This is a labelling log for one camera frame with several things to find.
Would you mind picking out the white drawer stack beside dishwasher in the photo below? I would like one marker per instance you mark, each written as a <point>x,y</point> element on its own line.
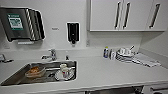
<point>156,89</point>

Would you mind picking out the small blue bottle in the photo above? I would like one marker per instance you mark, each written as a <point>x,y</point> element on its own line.
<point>106,52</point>

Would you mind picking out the small white container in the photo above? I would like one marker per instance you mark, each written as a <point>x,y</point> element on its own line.
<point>113,55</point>

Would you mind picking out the chrome faucet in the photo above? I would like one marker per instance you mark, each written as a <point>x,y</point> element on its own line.
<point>51,54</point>

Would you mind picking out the orange bowl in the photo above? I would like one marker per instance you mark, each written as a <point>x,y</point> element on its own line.
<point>34,71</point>

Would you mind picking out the white folded cloth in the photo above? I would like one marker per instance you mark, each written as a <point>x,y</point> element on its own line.
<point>146,60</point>

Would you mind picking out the black paper towel dispenser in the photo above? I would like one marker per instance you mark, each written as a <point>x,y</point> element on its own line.
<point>20,24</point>

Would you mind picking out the stainless steel sink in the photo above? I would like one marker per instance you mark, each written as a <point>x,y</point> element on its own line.
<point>16,78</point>

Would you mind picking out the dish drying rack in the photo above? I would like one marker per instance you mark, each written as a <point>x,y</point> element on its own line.
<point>5,59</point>

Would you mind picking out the white wall outlet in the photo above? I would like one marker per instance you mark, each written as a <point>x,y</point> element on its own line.
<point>88,43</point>

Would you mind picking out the black wall soap dispenser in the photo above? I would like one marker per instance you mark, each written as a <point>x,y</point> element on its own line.
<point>73,32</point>

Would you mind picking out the small wall label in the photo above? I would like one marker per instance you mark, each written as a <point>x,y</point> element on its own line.
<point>55,29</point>

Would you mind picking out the white three-door wall cabinet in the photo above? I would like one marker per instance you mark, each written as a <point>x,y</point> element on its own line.
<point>130,15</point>

